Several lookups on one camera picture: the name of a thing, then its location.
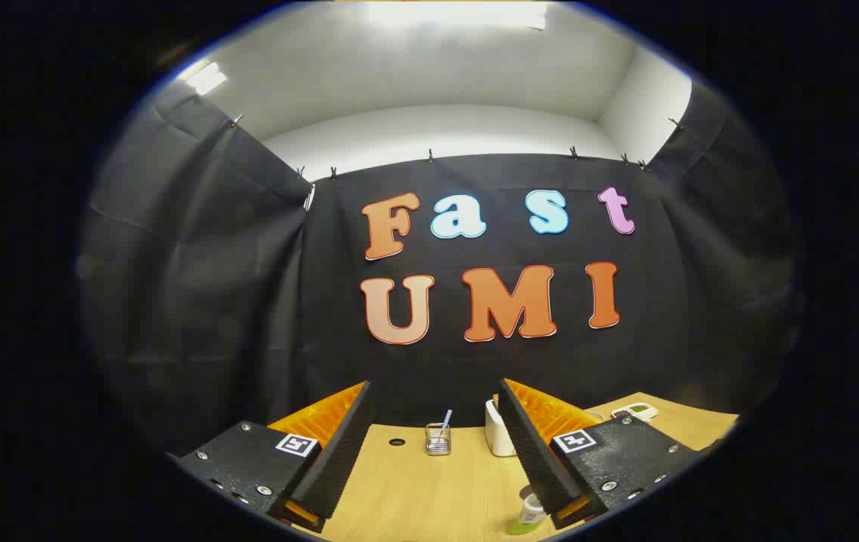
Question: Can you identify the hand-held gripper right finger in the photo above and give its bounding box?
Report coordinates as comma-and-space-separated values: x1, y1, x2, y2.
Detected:
497, 378, 705, 530

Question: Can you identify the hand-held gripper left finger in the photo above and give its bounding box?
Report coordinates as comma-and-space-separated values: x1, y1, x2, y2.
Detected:
166, 380, 375, 531

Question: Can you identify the clear juice bottle green label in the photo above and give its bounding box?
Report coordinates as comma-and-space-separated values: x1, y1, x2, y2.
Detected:
506, 486, 548, 535

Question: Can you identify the white toaster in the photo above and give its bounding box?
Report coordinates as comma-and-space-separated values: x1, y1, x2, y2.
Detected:
485, 399, 518, 458

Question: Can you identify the wooden table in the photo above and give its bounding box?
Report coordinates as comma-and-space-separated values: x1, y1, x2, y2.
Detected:
297, 391, 739, 542

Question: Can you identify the ceiling light panel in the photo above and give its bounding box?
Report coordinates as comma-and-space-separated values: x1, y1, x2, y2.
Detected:
181, 62, 228, 96
365, 0, 550, 31

